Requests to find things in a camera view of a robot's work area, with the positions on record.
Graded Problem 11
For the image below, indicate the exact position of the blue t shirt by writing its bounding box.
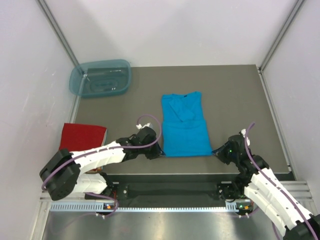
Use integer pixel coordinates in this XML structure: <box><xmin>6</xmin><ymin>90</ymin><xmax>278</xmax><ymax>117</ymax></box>
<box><xmin>161</xmin><ymin>91</ymin><xmax>213</xmax><ymax>158</ymax></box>

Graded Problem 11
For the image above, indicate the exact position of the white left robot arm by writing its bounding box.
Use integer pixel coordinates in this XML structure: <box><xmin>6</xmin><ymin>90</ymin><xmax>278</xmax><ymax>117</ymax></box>
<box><xmin>39</xmin><ymin>123</ymin><xmax>165</xmax><ymax>201</ymax></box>

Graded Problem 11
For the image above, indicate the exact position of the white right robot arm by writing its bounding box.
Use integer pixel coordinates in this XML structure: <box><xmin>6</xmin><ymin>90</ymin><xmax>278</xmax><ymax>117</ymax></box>
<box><xmin>213</xmin><ymin>129</ymin><xmax>320</xmax><ymax>240</ymax></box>

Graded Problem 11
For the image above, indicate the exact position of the red folded t shirt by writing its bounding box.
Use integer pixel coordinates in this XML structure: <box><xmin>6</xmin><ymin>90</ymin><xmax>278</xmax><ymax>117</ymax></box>
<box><xmin>58</xmin><ymin>123</ymin><xmax>107</xmax><ymax>152</ymax></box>

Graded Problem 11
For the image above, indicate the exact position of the teal plastic basin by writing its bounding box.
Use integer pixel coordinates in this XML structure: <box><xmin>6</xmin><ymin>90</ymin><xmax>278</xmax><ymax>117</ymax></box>
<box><xmin>69</xmin><ymin>59</ymin><xmax>132</xmax><ymax>98</ymax></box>

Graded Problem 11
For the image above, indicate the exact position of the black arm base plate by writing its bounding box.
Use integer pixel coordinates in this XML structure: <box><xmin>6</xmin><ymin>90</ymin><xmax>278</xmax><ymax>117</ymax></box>
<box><xmin>102</xmin><ymin>173</ymin><xmax>244</xmax><ymax>200</ymax></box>

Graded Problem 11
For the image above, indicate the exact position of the grey slotted cable duct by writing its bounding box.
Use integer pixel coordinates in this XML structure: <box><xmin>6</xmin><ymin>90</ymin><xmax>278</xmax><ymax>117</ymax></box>
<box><xmin>50</xmin><ymin>201</ymin><xmax>254</xmax><ymax>213</ymax></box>

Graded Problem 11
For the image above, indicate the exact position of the right aluminium corner post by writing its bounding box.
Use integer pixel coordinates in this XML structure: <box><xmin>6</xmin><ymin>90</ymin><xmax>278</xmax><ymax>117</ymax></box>
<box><xmin>258</xmin><ymin>0</ymin><xmax>306</xmax><ymax>73</ymax></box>

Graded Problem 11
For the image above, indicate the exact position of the aluminium corner post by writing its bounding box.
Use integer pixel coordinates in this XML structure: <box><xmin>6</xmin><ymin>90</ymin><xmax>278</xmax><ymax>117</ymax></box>
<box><xmin>258</xmin><ymin>0</ymin><xmax>306</xmax><ymax>73</ymax></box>
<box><xmin>36</xmin><ymin>0</ymin><xmax>79</xmax><ymax>66</ymax></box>

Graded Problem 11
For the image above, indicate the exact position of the left aluminium corner post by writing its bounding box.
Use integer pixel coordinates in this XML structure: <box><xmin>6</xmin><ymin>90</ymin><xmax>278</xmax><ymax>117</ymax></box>
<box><xmin>36</xmin><ymin>0</ymin><xmax>79</xmax><ymax>66</ymax></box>

